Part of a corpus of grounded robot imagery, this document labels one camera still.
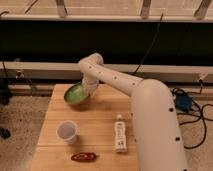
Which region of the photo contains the green ceramic bowl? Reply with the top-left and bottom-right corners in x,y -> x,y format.
64,82 -> 89,105

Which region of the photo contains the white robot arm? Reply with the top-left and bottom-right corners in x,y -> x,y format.
79,53 -> 189,171

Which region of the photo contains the clear plastic cup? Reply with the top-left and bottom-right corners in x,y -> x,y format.
56,120 -> 78,145

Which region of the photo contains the white squeeze bottle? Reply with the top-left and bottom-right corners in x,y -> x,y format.
114,114 -> 127,153

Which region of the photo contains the blue power adapter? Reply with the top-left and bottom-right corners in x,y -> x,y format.
175,94 -> 192,112

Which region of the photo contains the black object on floor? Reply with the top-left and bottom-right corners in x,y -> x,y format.
0,127 -> 11,139

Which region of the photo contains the grey metal rail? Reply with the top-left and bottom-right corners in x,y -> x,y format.
0,60 -> 213,83

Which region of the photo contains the black hanging cable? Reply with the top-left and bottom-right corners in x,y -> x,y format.
130,12 -> 165,77

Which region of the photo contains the black floor cable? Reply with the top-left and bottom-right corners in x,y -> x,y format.
170,87 -> 213,150

